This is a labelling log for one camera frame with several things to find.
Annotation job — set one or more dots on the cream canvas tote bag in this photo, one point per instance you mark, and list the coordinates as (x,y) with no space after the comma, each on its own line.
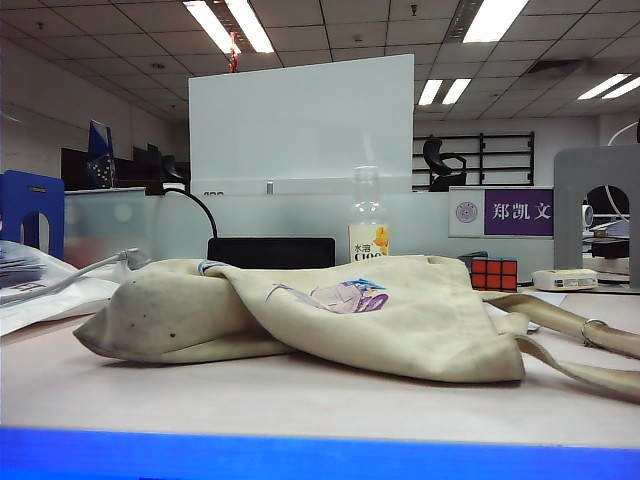
(400,325)

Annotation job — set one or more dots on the frosted glass desk divider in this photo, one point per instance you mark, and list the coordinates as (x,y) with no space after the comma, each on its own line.
(280,215)

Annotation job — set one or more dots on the clear bottle with orange label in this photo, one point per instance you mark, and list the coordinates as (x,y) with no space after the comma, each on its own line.
(369,241)

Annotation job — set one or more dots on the flat black box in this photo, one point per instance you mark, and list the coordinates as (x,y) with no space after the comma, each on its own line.
(270,252)

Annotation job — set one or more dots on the black office chair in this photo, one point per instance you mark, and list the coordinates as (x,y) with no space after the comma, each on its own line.
(442,167)

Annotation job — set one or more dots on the colourful rubiks cube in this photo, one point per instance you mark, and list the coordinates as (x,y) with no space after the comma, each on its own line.
(494,274)

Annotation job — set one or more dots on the dark office furniture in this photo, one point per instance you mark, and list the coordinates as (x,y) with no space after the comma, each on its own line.
(140,170)

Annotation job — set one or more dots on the ceiling fluorescent light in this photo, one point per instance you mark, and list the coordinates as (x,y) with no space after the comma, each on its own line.
(227,25)
(445,91)
(495,20)
(607,86)

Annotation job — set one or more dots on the purple and white name sign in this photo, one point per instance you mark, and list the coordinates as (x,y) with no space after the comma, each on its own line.
(517,212)

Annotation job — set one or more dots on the red hanging ornament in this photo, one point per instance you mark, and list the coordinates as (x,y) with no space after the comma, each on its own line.
(234,55)

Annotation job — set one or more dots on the blue foreground strip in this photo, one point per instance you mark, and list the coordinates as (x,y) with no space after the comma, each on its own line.
(320,455)

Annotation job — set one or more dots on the white wrapped eraser pack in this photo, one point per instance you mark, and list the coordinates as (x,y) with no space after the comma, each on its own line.
(565,280)

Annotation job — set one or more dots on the grey metal bookend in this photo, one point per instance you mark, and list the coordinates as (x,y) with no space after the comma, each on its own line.
(567,210)

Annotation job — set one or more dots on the blue metal bookend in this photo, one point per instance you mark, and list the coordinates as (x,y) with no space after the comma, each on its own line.
(30,195)

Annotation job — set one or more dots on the white paper stack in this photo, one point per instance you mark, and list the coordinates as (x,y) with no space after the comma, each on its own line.
(20,272)

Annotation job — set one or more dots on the black wall rack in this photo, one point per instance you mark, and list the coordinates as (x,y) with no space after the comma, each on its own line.
(481,150)

